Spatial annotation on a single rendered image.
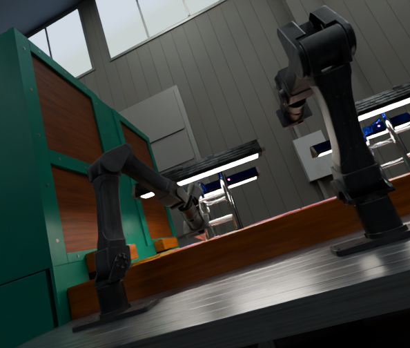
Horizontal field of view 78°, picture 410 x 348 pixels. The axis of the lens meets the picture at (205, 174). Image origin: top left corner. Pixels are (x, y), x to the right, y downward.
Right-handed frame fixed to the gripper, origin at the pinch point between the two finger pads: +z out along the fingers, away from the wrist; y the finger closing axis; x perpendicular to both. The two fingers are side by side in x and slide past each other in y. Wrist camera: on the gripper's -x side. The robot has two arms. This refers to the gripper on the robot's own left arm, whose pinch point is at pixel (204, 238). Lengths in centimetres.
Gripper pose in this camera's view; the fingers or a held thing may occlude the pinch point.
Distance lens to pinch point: 103.7
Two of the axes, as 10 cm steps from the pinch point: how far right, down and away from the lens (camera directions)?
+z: 3.4, 7.5, 5.7
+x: 1.0, 5.8, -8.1
